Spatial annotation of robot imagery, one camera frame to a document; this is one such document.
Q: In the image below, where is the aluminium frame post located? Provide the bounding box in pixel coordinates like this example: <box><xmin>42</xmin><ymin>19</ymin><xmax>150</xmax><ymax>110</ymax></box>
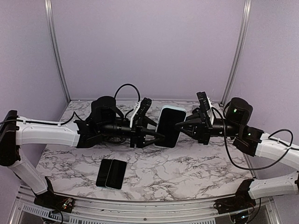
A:
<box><xmin>221</xmin><ymin>0</ymin><xmax>252</xmax><ymax>105</ymax></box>
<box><xmin>44</xmin><ymin>0</ymin><xmax>71</xmax><ymax>104</ymax></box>

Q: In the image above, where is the left aluminium frame post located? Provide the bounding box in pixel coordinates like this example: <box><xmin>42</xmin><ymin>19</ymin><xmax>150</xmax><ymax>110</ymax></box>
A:
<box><xmin>44</xmin><ymin>0</ymin><xmax>71</xmax><ymax>104</ymax></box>

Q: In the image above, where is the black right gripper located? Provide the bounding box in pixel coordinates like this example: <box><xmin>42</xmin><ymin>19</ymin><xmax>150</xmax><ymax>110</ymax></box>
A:
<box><xmin>175</xmin><ymin>109</ymin><xmax>241</xmax><ymax>145</ymax></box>

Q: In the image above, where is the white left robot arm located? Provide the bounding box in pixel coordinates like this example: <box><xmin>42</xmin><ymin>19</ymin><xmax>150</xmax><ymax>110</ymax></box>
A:
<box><xmin>0</xmin><ymin>96</ymin><xmax>165</xmax><ymax>208</ymax></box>

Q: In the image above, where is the black square floral plate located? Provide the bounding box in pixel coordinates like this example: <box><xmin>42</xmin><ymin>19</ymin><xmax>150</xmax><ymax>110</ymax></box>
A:
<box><xmin>103</xmin><ymin>136</ymin><xmax>127</xmax><ymax>144</ymax></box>

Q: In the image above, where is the front aluminium rail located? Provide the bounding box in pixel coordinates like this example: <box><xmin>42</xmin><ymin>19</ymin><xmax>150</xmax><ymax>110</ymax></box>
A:
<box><xmin>7</xmin><ymin>184</ymin><xmax>281</xmax><ymax>224</ymax></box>

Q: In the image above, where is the light blue phone case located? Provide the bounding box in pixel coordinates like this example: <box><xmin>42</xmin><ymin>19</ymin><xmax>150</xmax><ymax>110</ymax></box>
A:
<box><xmin>154</xmin><ymin>105</ymin><xmax>187</xmax><ymax>148</ymax></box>

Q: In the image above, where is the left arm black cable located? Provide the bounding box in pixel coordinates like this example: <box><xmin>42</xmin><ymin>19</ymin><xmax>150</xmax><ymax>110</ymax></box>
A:
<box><xmin>0</xmin><ymin>84</ymin><xmax>142</xmax><ymax>126</ymax></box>

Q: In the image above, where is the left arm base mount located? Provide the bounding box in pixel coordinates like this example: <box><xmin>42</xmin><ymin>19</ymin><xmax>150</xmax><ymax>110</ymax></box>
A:
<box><xmin>34</xmin><ymin>177</ymin><xmax>74</xmax><ymax>213</ymax></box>

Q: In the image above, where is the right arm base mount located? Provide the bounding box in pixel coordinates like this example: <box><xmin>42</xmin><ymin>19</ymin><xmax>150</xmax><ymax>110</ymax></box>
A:
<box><xmin>214</xmin><ymin>179</ymin><xmax>256</xmax><ymax>214</ymax></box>

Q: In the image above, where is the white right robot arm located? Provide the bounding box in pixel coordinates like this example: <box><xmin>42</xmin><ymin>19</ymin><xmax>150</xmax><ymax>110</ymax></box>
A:
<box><xmin>175</xmin><ymin>93</ymin><xmax>299</xmax><ymax>209</ymax></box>

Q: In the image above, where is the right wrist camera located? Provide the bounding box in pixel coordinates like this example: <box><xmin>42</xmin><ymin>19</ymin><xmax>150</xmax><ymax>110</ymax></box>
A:
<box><xmin>196</xmin><ymin>91</ymin><xmax>215</xmax><ymax>125</ymax></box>

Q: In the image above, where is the black phone light-blue edge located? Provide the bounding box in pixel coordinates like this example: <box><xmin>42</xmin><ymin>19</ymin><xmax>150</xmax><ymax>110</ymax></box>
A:
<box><xmin>154</xmin><ymin>107</ymin><xmax>186</xmax><ymax>148</ymax></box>

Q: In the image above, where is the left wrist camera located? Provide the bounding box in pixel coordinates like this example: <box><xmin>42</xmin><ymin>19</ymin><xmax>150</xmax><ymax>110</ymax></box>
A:
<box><xmin>129</xmin><ymin>98</ymin><xmax>152</xmax><ymax>128</ymax></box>

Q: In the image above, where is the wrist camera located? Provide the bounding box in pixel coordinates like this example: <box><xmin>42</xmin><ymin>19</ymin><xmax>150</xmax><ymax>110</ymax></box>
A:
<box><xmin>196</xmin><ymin>91</ymin><xmax>215</xmax><ymax>125</ymax></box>
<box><xmin>129</xmin><ymin>98</ymin><xmax>152</xmax><ymax>128</ymax></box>

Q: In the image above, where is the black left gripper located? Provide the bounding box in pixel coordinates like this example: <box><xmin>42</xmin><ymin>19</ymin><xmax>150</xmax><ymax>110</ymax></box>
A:
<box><xmin>100</xmin><ymin>116</ymin><xmax>165</xmax><ymax>148</ymax></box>

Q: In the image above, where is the right aluminium frame post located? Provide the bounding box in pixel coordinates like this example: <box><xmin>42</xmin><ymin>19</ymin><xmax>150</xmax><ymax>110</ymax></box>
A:
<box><xmin>221</xmin><ymin>0</ymin><xmax>252</xmax><ymax>105</ymax></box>

